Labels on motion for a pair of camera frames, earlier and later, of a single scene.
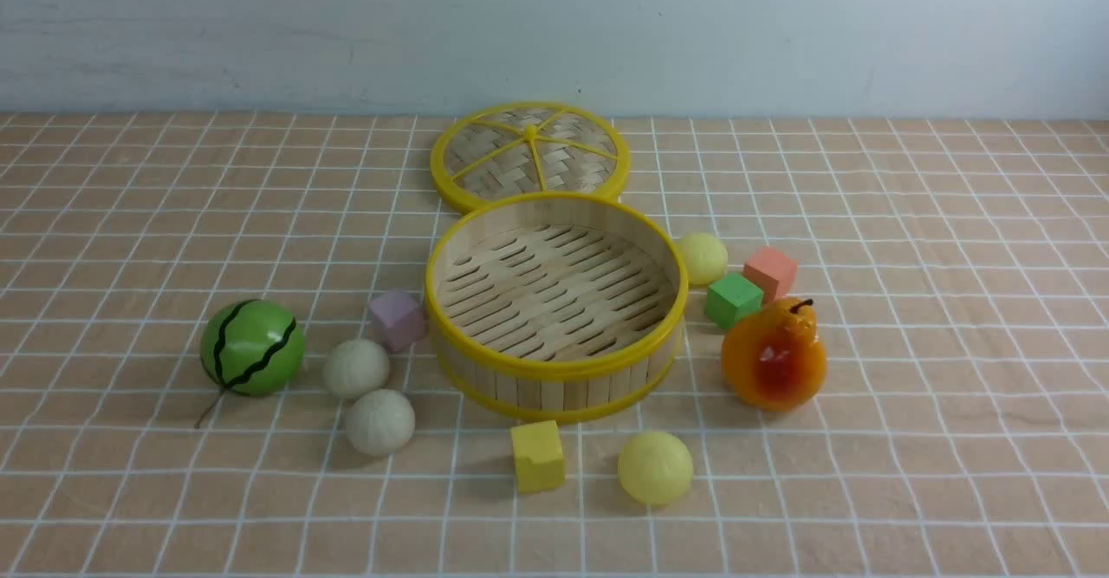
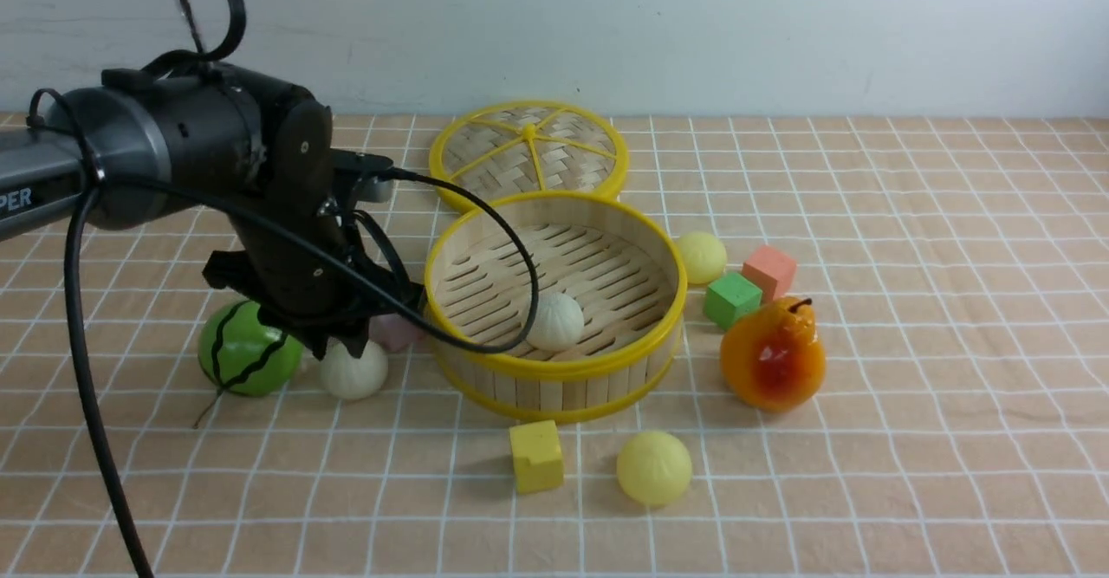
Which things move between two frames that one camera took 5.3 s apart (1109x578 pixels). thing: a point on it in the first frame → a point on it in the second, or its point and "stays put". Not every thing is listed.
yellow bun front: x=655 y=468 stays put
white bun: x=379 y=422 → x=559 y=322
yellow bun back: x=704 y=256 stays put
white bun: x=355 y=366 stays put
